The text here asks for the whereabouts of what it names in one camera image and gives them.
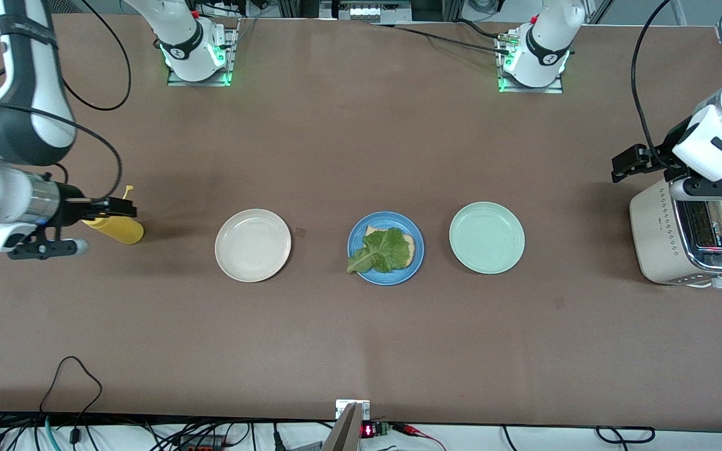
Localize yellow mustard squeeze bottle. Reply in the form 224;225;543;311
82;185;145;246

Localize green lettuce leaf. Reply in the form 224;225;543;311
346;227;412;274

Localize beige round plate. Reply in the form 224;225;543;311
214;209;292;283

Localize mint green round plate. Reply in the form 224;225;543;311
449;201;526;275

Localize blue round plate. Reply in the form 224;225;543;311
347;211;426;286

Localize cream chrome toaster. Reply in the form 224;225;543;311
629;182;722;291

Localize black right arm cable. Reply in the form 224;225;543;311
0;0;131;201

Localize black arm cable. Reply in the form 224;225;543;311
630;0;675;170
0;0;131;201

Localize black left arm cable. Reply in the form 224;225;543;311
630;0;675;170

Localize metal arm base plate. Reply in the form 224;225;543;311
167;18;239;87
497;31;565;95

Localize teal cable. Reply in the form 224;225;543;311
43;415;62;451

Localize thin black looped cable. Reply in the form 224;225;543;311
38;356;103;447

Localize long black table cable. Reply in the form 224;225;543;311
367;21;512;57

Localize black coiled cable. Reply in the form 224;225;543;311
596;426;656;444

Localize grey metal camera mount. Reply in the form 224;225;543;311
322;399;371;451

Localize red clip wires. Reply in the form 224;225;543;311
392;423;446;451

